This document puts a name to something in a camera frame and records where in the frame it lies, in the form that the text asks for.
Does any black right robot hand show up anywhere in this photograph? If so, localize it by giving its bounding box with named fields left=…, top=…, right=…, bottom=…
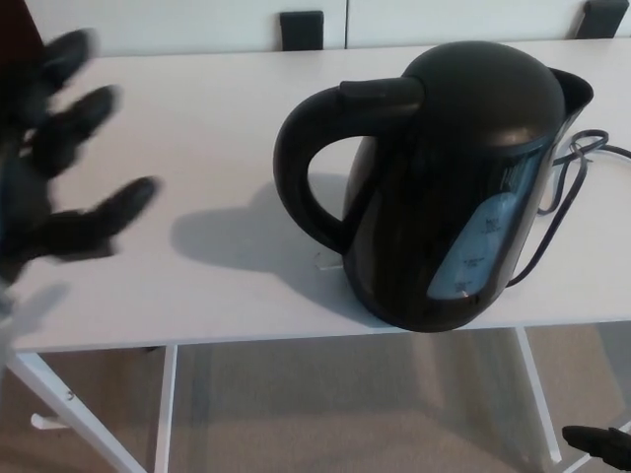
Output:
left=562, top=426, right=631, bottom=473

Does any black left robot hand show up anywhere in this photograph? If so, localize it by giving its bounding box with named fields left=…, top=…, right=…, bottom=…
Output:
left=0, top=28, right=163, bottom=287

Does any black electric kettle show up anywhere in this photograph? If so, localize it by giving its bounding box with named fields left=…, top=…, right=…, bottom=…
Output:
left=273, top=40, right=596, bottom=333

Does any dark chair backrest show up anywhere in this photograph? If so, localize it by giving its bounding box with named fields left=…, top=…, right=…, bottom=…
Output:
left=279, top=10, right=325, bottom=51
left=574, top=0, right=623, bottom=39

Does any white table frame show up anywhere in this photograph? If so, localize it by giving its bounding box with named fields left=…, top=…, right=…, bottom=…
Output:
left=0, top=325, right=566, bottom=473

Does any black power cable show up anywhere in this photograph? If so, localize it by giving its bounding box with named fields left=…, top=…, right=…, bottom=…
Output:
left=505, top=129, right=631, bottom=288

